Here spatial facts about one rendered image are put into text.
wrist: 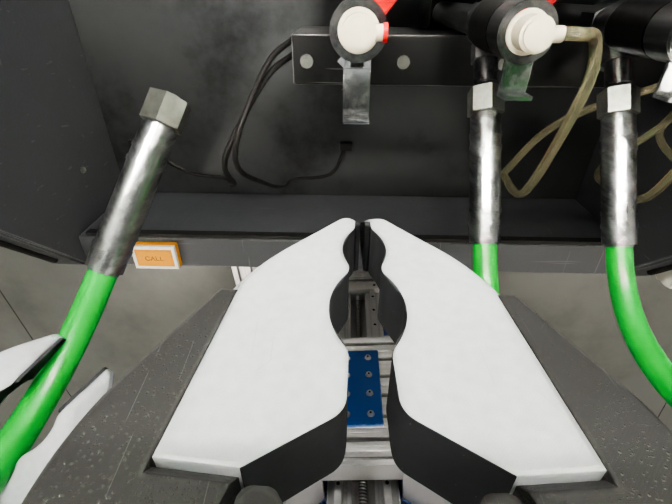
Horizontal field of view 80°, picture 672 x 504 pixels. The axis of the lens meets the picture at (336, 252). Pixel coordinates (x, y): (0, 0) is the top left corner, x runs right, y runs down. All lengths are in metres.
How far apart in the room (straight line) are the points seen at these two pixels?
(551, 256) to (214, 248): 0.38
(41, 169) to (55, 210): 0.04
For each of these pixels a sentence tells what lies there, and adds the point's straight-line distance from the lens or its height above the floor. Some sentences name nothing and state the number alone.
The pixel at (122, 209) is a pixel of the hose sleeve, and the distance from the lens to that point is 0.22.
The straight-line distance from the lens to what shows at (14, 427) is 0.23.
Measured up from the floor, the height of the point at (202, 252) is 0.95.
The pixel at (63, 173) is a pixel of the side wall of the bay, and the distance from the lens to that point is 0.53.
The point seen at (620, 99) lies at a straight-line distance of 0.30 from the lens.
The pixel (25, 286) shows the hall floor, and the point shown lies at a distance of 2.19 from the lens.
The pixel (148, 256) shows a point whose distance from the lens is 0.50.
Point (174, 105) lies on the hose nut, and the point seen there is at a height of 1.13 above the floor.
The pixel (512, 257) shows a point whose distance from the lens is 0.50.
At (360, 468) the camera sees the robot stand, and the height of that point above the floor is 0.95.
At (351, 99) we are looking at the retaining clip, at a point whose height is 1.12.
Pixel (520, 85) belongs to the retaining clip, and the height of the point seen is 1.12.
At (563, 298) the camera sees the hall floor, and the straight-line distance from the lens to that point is 1.95.
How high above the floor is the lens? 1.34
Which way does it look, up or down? 57 degrees down
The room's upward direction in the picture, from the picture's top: 177 degrees counter-clockwise
